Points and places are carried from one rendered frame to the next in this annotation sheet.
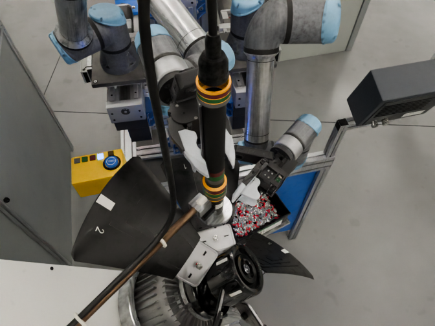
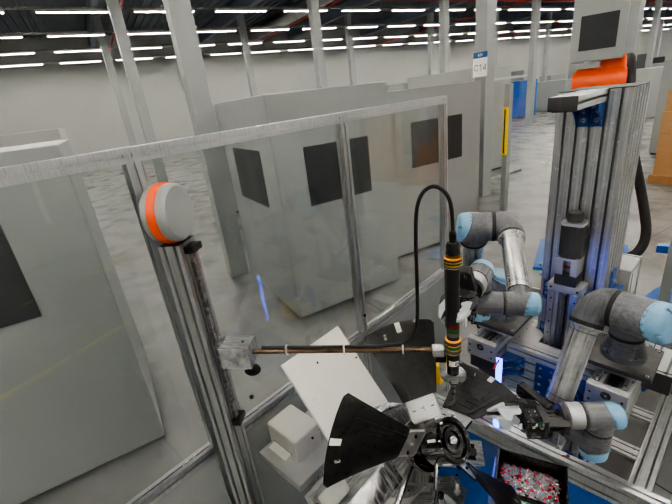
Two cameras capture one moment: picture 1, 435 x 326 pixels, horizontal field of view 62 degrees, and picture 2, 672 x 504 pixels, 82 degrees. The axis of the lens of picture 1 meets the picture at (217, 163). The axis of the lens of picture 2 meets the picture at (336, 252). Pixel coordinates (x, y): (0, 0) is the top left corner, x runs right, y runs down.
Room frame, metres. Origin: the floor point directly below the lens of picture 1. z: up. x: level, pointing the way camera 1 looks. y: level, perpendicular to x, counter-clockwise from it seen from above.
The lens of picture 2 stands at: (-0.38, -0.59, 2.11)
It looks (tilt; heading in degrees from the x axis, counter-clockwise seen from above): 22 degrees down; 58
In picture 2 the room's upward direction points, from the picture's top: 7 degrees counter-clockwise
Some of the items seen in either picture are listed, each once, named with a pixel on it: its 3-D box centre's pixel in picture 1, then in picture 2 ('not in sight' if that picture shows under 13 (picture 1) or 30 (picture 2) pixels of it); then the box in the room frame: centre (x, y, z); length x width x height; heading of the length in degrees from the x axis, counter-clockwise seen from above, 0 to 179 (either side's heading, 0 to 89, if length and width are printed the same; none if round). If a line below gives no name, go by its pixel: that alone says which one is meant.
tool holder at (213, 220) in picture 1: (211, 203); (449, 361); (0.31, 0.01, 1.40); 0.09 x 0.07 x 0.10; 138
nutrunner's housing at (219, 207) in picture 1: (214, 155); (452, 313); (0.32, 0.00, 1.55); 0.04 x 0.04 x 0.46
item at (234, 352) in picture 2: not in sight; (236, 351); (-0.15, 0.42, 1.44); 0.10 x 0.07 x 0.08; 138
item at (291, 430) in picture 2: not in sight; (291, 435); (0.00, 0.53, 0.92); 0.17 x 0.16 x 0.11; 103
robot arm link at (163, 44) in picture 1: (158, 54); (479, 275); (0.58, 0.12, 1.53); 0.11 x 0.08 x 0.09; 23
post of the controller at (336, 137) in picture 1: (335, 139); not in sight; (0.79, -0.43, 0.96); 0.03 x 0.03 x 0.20; 13
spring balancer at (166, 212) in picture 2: not in sight; (168, 212); (-0.22, 0.49, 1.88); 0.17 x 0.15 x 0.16; 13
